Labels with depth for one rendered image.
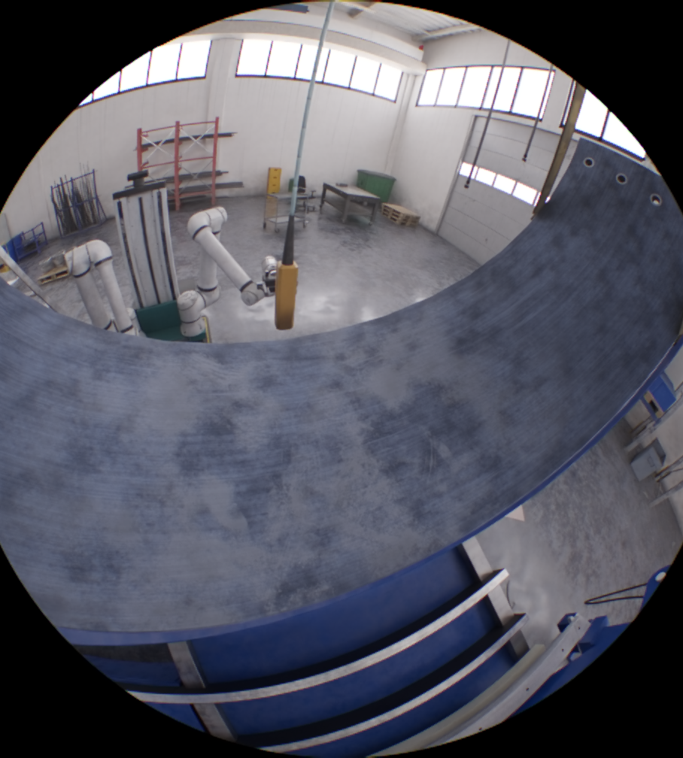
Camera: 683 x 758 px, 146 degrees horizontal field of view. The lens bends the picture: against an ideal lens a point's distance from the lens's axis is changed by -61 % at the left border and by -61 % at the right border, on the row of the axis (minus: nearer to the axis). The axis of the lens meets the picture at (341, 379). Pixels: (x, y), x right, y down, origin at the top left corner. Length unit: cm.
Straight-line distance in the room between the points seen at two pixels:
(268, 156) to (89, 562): 1077
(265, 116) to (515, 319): 1044
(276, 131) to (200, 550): 1080
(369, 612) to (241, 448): 110
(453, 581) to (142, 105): 1219
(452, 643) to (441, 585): 37
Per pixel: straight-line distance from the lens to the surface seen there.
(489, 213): 840
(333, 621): 142
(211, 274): 190
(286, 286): 110
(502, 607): 177
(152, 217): 192
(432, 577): 157
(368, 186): 1076
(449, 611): 146
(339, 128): 1143
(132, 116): 1131
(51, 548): 55
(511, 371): 80
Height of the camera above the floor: 195
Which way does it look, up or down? 47 degrees down
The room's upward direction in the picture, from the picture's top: 15 degrees clockwise
